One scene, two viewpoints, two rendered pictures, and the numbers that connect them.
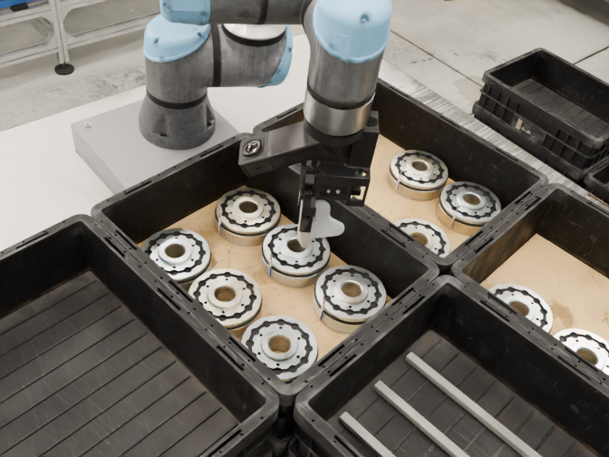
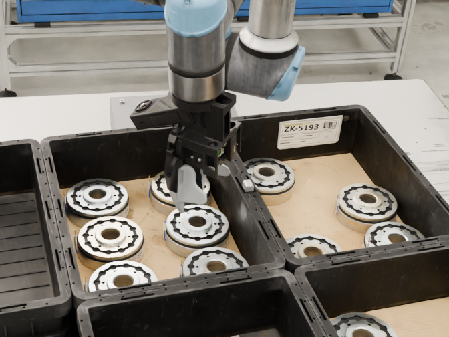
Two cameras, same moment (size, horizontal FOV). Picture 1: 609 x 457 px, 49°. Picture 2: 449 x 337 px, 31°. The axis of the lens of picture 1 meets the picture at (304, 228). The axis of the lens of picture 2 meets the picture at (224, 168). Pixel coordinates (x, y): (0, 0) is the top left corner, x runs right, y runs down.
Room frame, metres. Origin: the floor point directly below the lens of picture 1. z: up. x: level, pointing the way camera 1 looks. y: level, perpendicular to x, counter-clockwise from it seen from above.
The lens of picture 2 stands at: (-0.16, -0.56, 1.68)
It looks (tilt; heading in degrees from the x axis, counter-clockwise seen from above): 35 degrees down; 31
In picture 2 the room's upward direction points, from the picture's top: 4 degrees clockwise
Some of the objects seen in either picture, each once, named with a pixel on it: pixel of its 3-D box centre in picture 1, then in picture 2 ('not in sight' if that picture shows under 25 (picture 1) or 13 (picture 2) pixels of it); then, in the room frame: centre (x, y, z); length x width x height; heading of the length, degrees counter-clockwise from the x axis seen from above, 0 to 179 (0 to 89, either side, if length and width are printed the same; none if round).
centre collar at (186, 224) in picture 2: (296, 246); (197, 222); (0.69, 0.01, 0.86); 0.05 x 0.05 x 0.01
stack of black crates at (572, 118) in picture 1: (540, 151); not in sight; (1.72, -0.70, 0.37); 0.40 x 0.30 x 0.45; 46
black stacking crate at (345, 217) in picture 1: (261, 269); (152, 227); (0.63, 0.05, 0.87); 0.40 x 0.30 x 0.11; 51
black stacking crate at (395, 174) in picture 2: (391, 183); (327, 203); (0.86, -0.14, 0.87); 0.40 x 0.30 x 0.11; 51
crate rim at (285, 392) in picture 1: (263, 245); (152, 202); (0.63, 0.05, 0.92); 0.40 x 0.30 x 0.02; 51
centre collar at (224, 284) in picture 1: (225, 295); (110, 235); (0.58, 0.10, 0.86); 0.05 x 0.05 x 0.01
